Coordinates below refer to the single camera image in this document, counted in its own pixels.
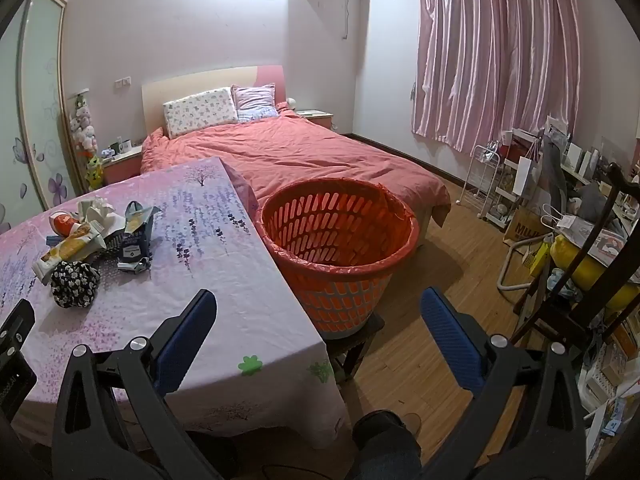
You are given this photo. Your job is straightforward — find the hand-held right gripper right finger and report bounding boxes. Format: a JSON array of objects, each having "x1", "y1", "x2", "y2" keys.
[{"x1": 421, "y1": 287, "x2": 588, "y2": 480}]

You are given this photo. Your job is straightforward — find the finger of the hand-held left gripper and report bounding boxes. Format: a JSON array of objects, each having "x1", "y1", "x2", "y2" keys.
[{"x1": 0, "y1": 299, "x2": 37, "y2": 361}]

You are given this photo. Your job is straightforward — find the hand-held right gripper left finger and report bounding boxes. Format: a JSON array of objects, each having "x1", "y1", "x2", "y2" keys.
[{"x1": 51, "y1": 289, "x2": 221, "y2": 480}]

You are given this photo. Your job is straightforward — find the orange plastic basket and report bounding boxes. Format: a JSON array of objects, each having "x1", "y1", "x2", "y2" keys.
[{"x1": 255, "y1": 176, "x2": 421, "y2": 338}]

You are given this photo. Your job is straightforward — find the red paper cup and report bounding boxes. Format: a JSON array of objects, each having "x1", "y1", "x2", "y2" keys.
[{"x1": 48, "y1": 211, "x2": 81, "y2": 237}]

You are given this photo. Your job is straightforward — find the white tissue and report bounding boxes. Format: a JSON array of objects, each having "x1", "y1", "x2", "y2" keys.
[{"x1": 77, "y1": 199, "x2": 118, "y2": 233}]

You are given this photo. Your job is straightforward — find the black floral cloth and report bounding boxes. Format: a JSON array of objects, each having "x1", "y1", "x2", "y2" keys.
[{"x1": 50, "y1": 260, "x2": 101, "y2": 309}]

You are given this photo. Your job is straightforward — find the dark wooden stool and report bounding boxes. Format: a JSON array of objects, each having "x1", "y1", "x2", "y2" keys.
[{"x1": 325, "y1": 312, "x2": 386, "y2": 386}]

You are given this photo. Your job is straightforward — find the yellow snack packet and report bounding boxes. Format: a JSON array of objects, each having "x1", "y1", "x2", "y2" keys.
[{"x1": 32, "y1": 225, "x2": 108, "y2": 281}]

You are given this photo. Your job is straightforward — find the pink floral tablecloth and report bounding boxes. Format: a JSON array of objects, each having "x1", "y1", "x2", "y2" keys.
[{"x1": 0, "y1": 156, "x2": 348, "y2": 451}]

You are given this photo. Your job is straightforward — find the person's leg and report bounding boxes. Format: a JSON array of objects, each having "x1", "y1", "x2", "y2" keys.
[{"x1": 352, "y1": 410, "x2": 423, "y2": 480}]

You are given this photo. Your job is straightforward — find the brown paper bag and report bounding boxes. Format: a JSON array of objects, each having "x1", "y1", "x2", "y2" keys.
[{"x1": 502, "y1": 205, "x2": 551, "y2": 247}]

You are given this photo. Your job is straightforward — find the white shelf unit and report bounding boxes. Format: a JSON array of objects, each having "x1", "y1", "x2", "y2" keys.
[{"x1": 487, "y1": 130, "x2": 546, "y2": 226}]

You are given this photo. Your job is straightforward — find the yellow bag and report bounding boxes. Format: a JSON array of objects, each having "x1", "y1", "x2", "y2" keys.
[{"x1": 550, "y1": 235, "x2": 640, "y2": 311}]

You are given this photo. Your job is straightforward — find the green plush toy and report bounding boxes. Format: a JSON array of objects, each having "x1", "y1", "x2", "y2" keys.
[{"x1": 86, "y1": 157, "x2": 106, "y2": 191}]

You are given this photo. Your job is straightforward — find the white paper bag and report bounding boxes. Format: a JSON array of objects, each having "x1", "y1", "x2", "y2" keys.
[{"x1": 511, "y1": 155, "x2": 538, "y2": 196}]

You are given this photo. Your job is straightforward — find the pink nightstand with mugs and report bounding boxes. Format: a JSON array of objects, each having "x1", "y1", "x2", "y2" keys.
[{"x1": 102, "y1": 145, "x2": 146, "y2": 186}]

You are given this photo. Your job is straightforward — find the grey office chair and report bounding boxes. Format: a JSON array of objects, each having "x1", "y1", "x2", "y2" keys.
[{"x1": 542, "y1": 137, "x2": 572, "y2": 211}]

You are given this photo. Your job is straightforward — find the hanging plush toys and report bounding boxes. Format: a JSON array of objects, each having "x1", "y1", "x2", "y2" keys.
[{"x1": 72, "y1": 95, "x2": 101, "y2": 161}]

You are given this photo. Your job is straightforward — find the wardrobe with flower doors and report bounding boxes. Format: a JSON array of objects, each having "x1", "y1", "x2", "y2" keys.
[{"x1": 0, "y1": 0, "x2": 76, "y2": 236}]

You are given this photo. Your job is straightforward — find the bed with pink duvet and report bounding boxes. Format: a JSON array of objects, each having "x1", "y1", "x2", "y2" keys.
[{"x1": 140, "y1": 101, "x2": 453, "y2": 248}]

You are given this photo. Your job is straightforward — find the dark wooden chair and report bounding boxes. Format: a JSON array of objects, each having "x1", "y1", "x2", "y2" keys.
[{"x1": 510, "y1": 162, "x2": 640, "y2": 351}]

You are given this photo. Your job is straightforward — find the white floral pillow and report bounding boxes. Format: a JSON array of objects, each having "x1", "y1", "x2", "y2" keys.
[{"x1": 162, "y1": 86, "x2": 240, "y2": 140}]

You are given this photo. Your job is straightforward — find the pink striped pillow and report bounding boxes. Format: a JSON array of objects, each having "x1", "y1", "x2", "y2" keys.
[{"x1": 231, "y1": 84, "x2": 278, "y2": 122}]

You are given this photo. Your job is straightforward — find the cream and pink headboard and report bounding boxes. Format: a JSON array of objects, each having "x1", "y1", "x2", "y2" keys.
[{"x1": 141, "y1": 65, "x2": 287, "y2": 133}]

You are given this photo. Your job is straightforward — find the pink curtain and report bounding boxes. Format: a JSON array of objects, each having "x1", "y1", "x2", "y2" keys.
[{"x1": 411, "y1": 0, "x2": 621, "y2": 153}]

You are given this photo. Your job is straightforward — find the white wire rack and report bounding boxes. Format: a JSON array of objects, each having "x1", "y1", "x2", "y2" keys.
[{"x1": 460, "y1": 142, "x2": 501, "y2": 221}]

